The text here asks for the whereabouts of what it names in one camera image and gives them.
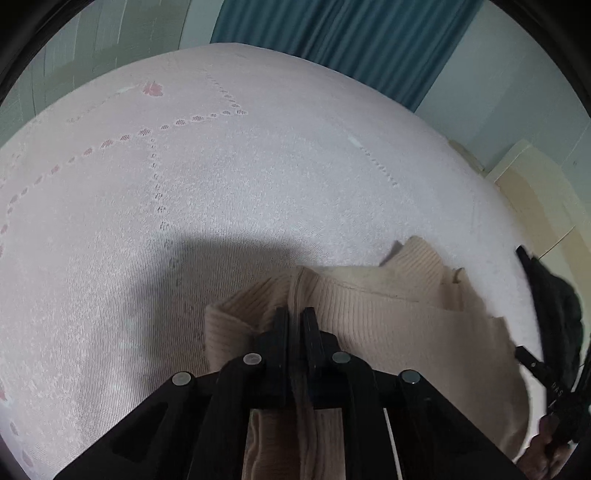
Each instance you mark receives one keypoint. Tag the beige knit sweater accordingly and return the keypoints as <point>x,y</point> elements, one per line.
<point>392,323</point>

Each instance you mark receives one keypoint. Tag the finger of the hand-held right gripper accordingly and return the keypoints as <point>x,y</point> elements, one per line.
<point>531,361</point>

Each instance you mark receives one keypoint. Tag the blue curtain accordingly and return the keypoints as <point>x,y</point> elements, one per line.
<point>346,37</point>

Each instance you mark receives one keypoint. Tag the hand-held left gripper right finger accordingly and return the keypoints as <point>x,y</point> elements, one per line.
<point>310,325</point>

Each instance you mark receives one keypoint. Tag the person's right hand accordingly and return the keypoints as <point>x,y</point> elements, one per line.
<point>542,452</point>

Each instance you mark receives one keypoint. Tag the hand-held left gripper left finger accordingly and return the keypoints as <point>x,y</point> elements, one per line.
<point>280,325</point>

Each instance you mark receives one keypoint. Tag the white wardrobe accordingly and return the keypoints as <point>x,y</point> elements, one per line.
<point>92,46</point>

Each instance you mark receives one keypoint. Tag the white lace tablecloth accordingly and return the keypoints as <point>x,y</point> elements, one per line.
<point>231,184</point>

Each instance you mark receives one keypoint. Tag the black puffer jacket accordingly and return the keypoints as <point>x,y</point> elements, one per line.
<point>556,304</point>

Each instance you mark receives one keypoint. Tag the cream cabinet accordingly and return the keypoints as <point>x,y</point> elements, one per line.
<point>535,194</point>

